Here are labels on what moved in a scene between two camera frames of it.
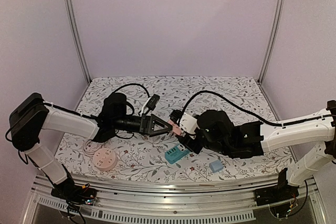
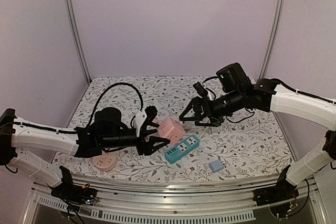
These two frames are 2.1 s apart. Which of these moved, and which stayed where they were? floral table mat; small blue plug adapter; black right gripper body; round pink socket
Moved: black right gripper body
Stayed: small blue plug adapter; floral table mat; round pink socket
